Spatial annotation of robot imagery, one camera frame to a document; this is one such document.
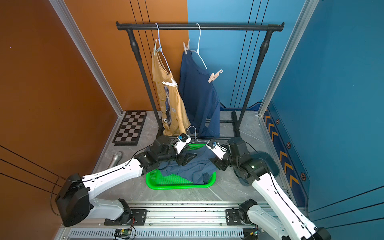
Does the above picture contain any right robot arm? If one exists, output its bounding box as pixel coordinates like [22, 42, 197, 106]
[206, 137, 332, 240]

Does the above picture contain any teal plastic tub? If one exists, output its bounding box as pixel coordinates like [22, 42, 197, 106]
[234, 151, 280, 186]

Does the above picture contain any left green circuit board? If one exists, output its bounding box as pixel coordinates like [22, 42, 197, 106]
[114, 228, 134, 240]

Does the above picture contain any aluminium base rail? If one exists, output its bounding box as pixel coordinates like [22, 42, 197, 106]
[54, 204, 276, 240]

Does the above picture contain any white wire hanger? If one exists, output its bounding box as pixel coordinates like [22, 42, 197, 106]
[191, 23, 208, 70]
[155, 23, 172, 75]

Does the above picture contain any light blue hanger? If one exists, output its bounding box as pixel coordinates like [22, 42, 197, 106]
[187, 125, 208, 144]

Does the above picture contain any navy blue t-shirt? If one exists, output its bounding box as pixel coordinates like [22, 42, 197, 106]
[179, 50, 220, 138]

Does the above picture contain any green plastic basket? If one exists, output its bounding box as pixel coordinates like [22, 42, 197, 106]
[146, 144, 217, 190]

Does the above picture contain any yellow printed t-shirt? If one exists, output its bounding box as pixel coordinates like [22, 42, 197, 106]
[152, 52, 191, 136]

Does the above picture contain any pale green clothespin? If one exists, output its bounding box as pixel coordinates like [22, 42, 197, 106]
[153, 39, 157, 56]

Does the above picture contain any light blue t-shirt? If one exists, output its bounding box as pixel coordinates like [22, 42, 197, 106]
[158, 147, 217, 185]

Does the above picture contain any silver metal cylinder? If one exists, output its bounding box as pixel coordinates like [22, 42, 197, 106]
[108, 151, 123, 169]

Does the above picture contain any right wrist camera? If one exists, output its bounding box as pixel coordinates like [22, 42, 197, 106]
[206, 140, 228, 160]

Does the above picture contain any black white checkerboard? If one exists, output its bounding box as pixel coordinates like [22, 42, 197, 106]
[113, 111, 147, 147]

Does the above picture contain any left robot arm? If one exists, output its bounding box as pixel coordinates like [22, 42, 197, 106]
[55, 134, 193, 227]

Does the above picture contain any beige clothespin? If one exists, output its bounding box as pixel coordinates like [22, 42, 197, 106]
[183, 40, 190, 55]

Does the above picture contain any white clothespin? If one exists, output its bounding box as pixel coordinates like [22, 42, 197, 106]
[162, 78, 178, 88]

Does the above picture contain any black clothes rack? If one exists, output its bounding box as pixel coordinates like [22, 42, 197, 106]
[116, 22, 285, 137]

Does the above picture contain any light pink clothespin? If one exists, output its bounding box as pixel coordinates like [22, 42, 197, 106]
[208, 70, 223, 83]

